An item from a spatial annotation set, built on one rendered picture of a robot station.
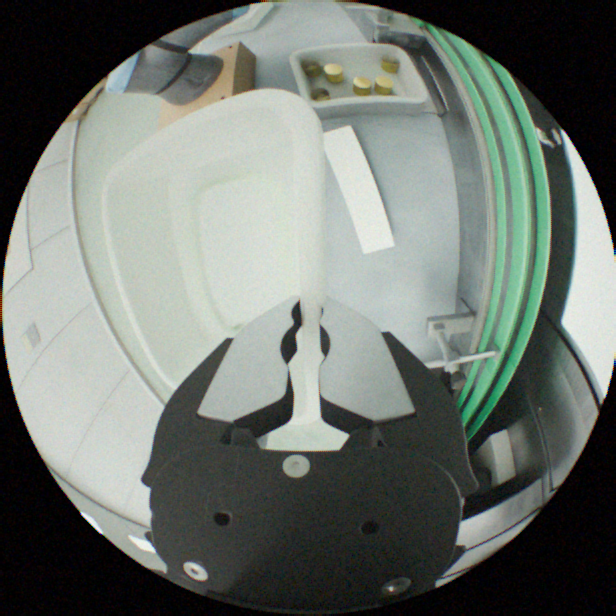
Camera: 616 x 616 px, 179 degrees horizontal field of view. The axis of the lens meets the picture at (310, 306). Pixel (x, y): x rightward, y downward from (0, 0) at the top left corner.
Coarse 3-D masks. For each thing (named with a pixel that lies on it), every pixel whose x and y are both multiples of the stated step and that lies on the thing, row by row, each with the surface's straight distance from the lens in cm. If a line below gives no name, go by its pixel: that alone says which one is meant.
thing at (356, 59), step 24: (312, 48) 50; (336, 48) 50; (360, 48) 51; (384, 48) 52; (360, 72) 53; (384, 72) 54; (408, 72) 49; (336, 96) 49; (360, 96) 49; (384, 96) 42; (408, 96) 51
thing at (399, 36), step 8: (376, 32) 53; (384, 32) 51; (392, 32) 52; (400, 32) 52; (408, 32) 52; (416, 32) 54; (376, 40) 55; (384, 40) 54; (392, 40) 54; (400, 40) 53; (408, 40) 54; (416, 40) 55
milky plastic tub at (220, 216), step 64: (192, 128) 12; (256, 128) 13; (320, 128) 9; (128, 192) 21; (192, 192) 21; (256, 192) 17; (320, 192) 9; (128, 256) 20; (192, 256) 22; (256, 256) 18; (320, 256) 9; (192, 320) 26
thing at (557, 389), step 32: (544, 128) 57; (544, 160) 57; (544, 288) 60; (544, 320) 59; (544, 352) 61; (512, 384) 73; (544, 384) 62; (576, 384) 54; (512, 416) 74; (544, 416) 64; (576, 416) 56; (512, 448) 75; (544, 448) 64; (576, 448) 57; (512, 480) 76; (544, 480) 65
